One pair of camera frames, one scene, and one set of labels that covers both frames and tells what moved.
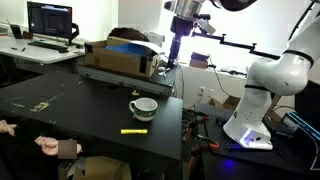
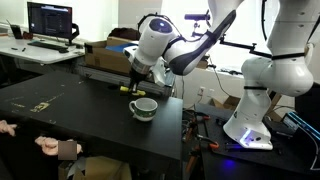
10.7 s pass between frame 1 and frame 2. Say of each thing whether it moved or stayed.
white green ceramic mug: stayed
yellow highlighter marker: moved
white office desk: stayed
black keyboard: stayed
